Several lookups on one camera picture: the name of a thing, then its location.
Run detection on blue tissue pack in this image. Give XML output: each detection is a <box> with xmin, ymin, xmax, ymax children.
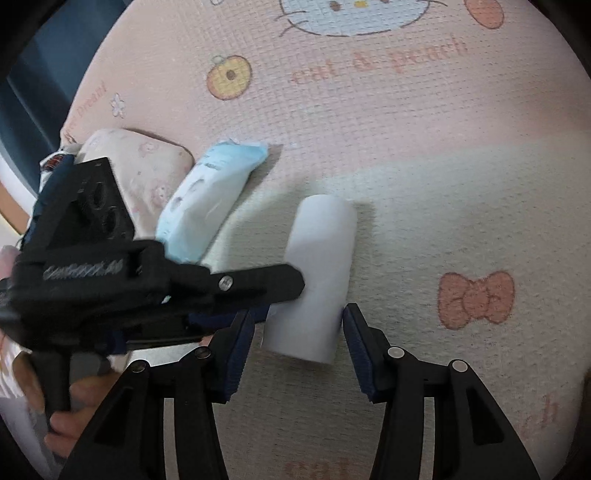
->
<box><xmin>155</xmin><ymin>142</ymin><xmax>269</xmax><ymax>263</ymax></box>

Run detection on white paper roll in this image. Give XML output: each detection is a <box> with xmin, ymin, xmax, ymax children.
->
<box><xmin>262</xmin><ymin>195</ymin><xmax>358</xmax><ymax>364</ymax></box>

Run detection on person's left hand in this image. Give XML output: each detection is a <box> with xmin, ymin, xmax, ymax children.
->
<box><xmin>12</xmin><ymin>351</ymin><xmax>120</xmax><ymax>458</ymax></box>

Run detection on pink cartoon blanket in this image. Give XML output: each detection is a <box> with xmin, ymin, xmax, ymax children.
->
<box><xmin>61</xmin><ymin>1</ymin><xmax>590</xmax><ymax>479</ymax></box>

